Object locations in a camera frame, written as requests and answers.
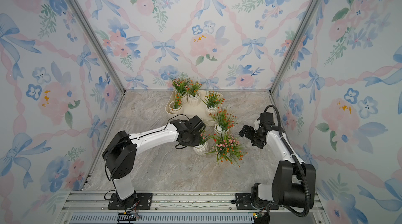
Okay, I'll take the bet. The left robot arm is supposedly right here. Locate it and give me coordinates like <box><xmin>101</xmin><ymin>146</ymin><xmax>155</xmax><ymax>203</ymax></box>
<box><xmin>102</xmin><ymin>116</ymin><xmax>206</xmax><ymax>210</ymax></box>

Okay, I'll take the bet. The pink flowered potted gypsophila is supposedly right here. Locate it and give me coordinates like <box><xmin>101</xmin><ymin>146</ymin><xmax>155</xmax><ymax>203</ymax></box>
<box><xmin>171</xmin><ymin>77</ymin><xmax>189</xmax><ymax>97</ymax></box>

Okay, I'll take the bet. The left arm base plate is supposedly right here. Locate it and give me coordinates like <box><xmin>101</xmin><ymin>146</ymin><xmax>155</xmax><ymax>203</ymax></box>
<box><xmin>107</xmin><ymin>193</ymin><xmax>153</xmax><ymax>210</ymax></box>

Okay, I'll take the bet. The small potted gypsophila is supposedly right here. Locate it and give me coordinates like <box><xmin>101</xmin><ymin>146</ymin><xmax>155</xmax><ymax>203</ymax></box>
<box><xmin>193</xmin><ymin>132</ymin><xmax>210</xmax><ymax>156</ymax></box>

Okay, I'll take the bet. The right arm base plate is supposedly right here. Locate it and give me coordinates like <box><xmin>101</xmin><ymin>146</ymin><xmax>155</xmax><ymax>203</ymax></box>
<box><xmin>231</xmin><ymin>193</ymin><xmax>279</xmax><ymax>211</ymax></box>

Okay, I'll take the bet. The orange flowered potted gypsophila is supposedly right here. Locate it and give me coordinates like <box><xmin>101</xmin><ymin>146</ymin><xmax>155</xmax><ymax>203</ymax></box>
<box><xmin>169</xmin><ymin>94</ymin><xmax>183</xmax><ymax>114</ymax></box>

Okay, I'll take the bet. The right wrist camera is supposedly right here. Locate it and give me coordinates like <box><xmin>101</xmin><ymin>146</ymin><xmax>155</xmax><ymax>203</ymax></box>
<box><xmin>259</xmin><ymin>112</ymin><xmax>275</xmax><ymax>127</ymax></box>

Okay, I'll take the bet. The cream plastic storage box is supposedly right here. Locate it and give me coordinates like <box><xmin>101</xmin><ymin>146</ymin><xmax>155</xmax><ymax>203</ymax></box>
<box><xmin>164</xmin><ymin>91</ymin><xmax>216</xmax><ymax>127</ymax></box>

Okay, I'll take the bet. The black corrugated cable conduit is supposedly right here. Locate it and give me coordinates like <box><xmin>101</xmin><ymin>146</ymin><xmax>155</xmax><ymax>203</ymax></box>
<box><xmin>263</xmin><ymin>104</ymin><xmax>315</xmax><ymax>218</ymax></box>

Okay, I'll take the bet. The large pink flowered potted plant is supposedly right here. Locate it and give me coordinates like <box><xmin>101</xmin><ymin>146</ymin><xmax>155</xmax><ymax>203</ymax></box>
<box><xmin>208</xmin><ymin>133</ymin><xmax>247</xmax><ymax>167</ymax></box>

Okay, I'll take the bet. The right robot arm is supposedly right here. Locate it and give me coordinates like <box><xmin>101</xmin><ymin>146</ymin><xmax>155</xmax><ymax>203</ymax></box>
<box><xmin>239</xmin><ymin>125</ymin><xmax>316</xmax><ymax>215</ymax></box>

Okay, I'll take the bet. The aluminium rail frame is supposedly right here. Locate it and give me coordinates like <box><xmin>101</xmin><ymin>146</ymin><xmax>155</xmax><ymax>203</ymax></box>
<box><xmin>56</xmin><ymin>191</ymin><xmax>329</xmax><ymax>224</ymax></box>

